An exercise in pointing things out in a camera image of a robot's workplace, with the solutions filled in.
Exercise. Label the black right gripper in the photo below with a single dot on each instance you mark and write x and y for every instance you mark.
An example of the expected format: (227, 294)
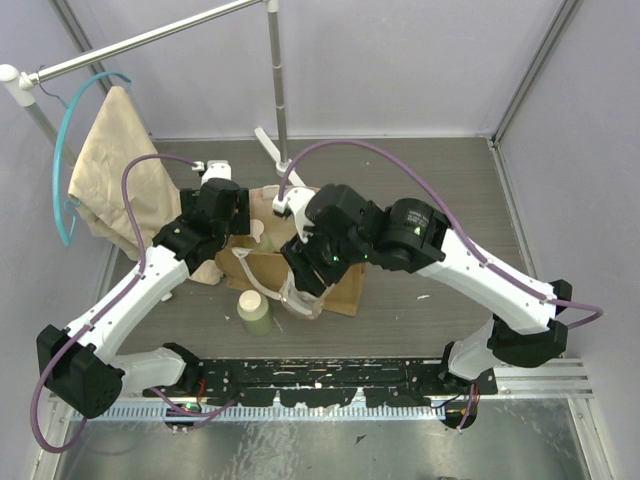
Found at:
(300, 255)

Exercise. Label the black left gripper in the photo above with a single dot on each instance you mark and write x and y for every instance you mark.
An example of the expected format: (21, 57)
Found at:
(242, 211)

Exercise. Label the burlap canvas tote bag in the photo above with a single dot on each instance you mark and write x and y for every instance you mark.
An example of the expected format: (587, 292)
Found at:
(266, 273)

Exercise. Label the green bottle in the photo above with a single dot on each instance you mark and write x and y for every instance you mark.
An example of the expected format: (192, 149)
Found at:
(254, 310)

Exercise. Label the clear amber liquid bottle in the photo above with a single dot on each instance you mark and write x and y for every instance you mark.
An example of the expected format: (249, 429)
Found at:
(300, 303)

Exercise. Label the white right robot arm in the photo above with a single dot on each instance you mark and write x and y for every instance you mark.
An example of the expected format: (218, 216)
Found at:
(524, 330)

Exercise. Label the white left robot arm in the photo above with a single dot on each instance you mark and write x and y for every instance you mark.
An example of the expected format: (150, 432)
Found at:
(125, 320)

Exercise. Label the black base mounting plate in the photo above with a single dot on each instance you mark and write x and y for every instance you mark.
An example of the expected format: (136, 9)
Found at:
(393, 382)

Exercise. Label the beige cloth garment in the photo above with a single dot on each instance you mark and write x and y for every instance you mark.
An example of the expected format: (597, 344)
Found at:
(116, 138)

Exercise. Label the teal clothes hanger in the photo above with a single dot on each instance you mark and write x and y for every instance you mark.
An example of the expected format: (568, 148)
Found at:
(65, 220)

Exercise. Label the white clothes rack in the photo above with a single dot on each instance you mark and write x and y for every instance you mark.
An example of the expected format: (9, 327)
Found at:
(19, 84)

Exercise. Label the white cable duct strip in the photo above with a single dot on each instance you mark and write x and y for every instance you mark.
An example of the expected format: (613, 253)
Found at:
(157, 410)

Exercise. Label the aluminium frame post left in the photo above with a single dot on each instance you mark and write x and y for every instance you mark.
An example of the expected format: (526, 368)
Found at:
(79, 38)

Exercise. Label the aluminium frame post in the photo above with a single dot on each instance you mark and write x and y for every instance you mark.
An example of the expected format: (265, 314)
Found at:
(552, 36)
(79, 38)

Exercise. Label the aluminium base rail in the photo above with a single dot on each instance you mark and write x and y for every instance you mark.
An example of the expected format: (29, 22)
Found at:
(556, 378)

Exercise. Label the aluminium frame post right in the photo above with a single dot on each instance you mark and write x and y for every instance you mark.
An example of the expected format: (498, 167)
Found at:
(552, 36)

